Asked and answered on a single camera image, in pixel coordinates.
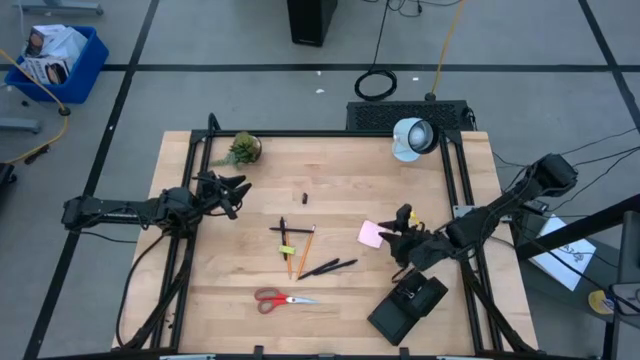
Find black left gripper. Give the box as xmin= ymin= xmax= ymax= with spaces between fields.
xmin=192 ymin=169 xmax=253 ymax=221

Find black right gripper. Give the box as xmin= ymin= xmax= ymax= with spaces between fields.
xmin=377 ymin=202 xmax=454 ymax=274

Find pink sticky note pad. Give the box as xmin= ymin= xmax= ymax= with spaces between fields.
xmin=356 ymin=219 xmax=389 ymax=250

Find black desk organizer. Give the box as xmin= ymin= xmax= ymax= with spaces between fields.
xmin=366 ymin=272 xmax=450 ymax=347

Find yellow pencil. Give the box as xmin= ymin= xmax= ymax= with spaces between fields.
xmin=296 ymin=224 xmax=317 ymax=280
xmin=284 ymin=232 xmax=294 ymax=280

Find red-handled scissors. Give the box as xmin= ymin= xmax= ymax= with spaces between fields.
xmin=253 ymin=286 xmax=321 ymax=316

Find potted green succulent plant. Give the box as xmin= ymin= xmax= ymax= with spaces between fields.
xmin=209 ymin=130 xmax=263 ymax=171

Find white spotlight lamp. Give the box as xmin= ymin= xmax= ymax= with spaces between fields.
xmin=391 ymin=117 xmax=441 ymax=163

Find black perforated computer case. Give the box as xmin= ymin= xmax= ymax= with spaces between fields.
xmin=345 ymin=99 xmax=475 ymax=133

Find black metal stand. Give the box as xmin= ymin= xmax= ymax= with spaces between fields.
xmin=514 ymin=193 xmax=640 ymax=360

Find black computer tower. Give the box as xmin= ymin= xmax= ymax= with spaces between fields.
xmin=286 ymin=0 xmax=339 ymax=48

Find blue plastic bin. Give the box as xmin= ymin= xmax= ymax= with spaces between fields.
xmin=4 ymin=24 xmax=110 ymax=105

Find yellow tape roll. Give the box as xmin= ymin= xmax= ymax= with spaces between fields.
xmin=587 ymin=289 xmax=615 ymax=316

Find white printed cardboard box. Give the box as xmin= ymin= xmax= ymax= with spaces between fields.
xmin=23 ymin=24 xmax=89 ymax=69
xmin=19 ymin=56 xmax=71 ymax=86

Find grey metal table foot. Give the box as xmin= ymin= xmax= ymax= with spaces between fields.
xmin=13 ymin=1 xmax=105 ymax=16
xmin=0 ymin=117 xmax=42 ymax=135

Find black aluminium table frame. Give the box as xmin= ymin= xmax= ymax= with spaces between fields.
xmin=119 ymin=112 xmax=536 ymax=357

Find yellow hanging power cable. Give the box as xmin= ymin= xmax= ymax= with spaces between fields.
xmin=424 ymin=0 xmax=467 ymax=104

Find thick black cable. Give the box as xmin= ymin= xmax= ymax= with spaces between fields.
xmin=115 ymin=232 xmax=169 ymax=349

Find black coiled hanging cable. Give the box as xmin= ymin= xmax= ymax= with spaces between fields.
xmin=353 ymin=0 xmax=399 ymax=103

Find yellow floor cable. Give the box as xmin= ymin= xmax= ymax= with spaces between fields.
xmin=0 ymin=48 xmax=70 ymax=165

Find thin black floor cable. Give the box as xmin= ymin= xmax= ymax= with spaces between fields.
xmin=559 ymin=127 xmax=640 ymax=157

